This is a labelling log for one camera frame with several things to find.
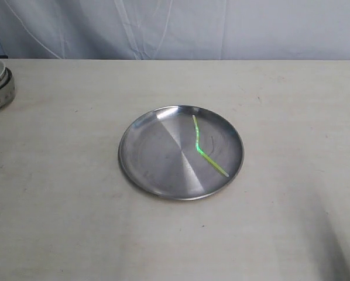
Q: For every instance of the round stainless steel plate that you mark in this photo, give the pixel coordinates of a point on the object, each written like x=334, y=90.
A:
x=157, y=152

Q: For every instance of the green glow stick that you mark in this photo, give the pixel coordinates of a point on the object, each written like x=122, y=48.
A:
x=214, y=164

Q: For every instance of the white backdrop cloth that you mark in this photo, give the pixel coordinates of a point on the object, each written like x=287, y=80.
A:
x=176, y=30

